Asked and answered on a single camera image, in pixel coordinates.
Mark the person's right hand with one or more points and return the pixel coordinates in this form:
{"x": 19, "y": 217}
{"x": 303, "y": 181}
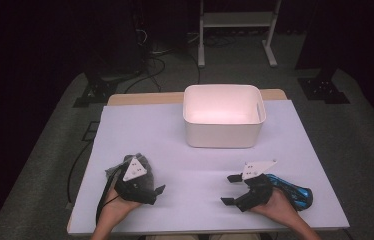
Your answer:
{"x": 276, "y": 206}

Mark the person's left hand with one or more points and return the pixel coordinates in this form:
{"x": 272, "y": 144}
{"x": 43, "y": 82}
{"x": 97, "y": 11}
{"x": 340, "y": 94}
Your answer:
{"x": 115, "y": 208}

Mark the white metal stand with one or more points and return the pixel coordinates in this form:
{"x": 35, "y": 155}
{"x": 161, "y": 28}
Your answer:
{"x": 238, "y": 19}

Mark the black stand base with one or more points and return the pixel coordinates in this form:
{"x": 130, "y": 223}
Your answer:
{"x": 98, "y": 91}
{"x": 323, "y": 90}

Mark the white plastic bin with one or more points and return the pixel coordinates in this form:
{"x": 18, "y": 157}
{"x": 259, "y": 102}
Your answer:
{"x": 223, "y": 133}

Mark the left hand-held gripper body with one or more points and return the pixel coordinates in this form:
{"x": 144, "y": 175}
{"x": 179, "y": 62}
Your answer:
{"x": 135, "y": 185}

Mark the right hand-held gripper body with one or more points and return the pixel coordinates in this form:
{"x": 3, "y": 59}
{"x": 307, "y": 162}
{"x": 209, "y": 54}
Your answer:
{"x": 256, "y": 191}

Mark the blue and black toy car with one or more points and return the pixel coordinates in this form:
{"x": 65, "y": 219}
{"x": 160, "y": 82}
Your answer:
{"x": 296, "y": 195}

